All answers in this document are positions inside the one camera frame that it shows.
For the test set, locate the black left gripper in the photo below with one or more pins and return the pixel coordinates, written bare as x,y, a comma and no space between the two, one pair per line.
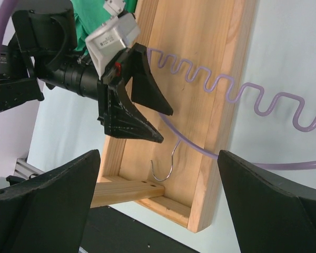
119,116

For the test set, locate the wooden clothes rack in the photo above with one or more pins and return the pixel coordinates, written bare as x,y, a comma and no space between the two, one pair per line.
193,42

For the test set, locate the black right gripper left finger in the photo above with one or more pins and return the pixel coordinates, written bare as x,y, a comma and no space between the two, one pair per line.
48,213

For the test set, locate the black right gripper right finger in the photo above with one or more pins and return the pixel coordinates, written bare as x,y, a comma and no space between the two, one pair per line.
269,212

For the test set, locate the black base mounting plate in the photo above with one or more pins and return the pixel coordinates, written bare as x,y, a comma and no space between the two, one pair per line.
108,230

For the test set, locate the green tank top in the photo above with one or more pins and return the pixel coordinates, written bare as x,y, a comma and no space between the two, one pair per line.
89,15

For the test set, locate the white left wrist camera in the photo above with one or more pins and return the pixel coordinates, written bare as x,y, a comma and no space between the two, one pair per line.
112,36

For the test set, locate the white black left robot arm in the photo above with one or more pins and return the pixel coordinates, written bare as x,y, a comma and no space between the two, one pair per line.
38,42

